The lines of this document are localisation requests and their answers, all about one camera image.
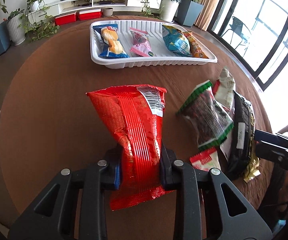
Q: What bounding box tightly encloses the black snack bag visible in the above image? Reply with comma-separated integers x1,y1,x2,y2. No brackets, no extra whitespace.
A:
226,92,255,180

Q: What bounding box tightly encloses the small red white candy packet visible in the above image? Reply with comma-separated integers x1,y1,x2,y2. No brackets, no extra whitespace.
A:
189,147,221,172

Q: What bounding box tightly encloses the gold foil snack packet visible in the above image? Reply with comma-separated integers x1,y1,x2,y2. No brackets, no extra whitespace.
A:
243,105,260,183

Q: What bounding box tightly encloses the red chip bag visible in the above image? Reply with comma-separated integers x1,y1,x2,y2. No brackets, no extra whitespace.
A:
87,84,167,211

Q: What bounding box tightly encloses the green edged dried fruit bag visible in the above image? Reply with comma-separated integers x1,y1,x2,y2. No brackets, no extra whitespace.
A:
177,80,233,152

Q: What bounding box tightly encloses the white long snack bag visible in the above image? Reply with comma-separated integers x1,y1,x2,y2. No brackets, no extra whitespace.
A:
212,67,235,110

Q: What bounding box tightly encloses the pink snack packet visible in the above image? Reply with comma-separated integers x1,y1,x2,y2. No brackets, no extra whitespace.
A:
130,28,155,57

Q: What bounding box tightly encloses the blue cartoon snack bag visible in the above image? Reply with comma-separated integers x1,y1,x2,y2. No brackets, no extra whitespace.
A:
162,24,192,57

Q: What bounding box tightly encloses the white plastic tray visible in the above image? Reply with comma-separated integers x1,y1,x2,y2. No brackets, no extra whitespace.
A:
90,20,218,69

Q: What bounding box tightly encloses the orange snack packet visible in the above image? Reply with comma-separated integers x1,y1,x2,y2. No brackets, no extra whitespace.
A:
183,31,208,59

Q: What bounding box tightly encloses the black balcony chair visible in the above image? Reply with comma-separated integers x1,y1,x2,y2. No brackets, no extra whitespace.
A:
220,16,252,56

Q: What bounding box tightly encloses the blue bread snack packet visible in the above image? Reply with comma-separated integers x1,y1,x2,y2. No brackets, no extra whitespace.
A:
92,23,129,59

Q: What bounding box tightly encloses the large plant grey blue pot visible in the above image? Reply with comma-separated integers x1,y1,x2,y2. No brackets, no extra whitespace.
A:
176,0,203,27

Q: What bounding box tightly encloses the right red storage box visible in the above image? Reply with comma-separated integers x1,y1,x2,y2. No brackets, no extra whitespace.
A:
78,9,102,21

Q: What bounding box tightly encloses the red storage box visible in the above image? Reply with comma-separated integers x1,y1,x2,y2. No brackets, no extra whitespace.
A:
78,9,102,21
55,12,77,25

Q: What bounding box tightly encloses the beige curtain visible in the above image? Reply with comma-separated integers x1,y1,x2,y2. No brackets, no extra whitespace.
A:
195,0,219,31

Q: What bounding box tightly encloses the small round beige pot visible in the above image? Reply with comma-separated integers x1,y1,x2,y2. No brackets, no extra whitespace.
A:
102,8,114,17

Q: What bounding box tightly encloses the left red storage box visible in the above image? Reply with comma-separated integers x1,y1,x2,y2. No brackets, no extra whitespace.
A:
55,12,77,25

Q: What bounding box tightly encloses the trailing plant on console left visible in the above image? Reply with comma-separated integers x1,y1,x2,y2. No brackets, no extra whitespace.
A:
19,0,59,42

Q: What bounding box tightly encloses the white TV console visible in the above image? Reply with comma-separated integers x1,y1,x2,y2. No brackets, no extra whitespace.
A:
46,0,162,16

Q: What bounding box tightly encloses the plant in tall white pot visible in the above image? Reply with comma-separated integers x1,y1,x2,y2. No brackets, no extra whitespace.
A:
160,0,181,22

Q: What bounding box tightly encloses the plant in white ribbed pot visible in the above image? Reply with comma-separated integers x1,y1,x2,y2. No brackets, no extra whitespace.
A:
7,8,26,46

